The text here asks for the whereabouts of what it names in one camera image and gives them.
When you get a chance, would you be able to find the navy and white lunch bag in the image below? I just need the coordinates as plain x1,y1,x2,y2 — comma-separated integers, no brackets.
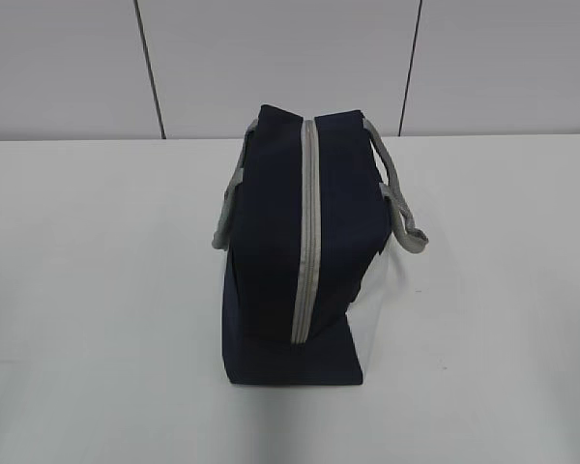
212,104,428,387

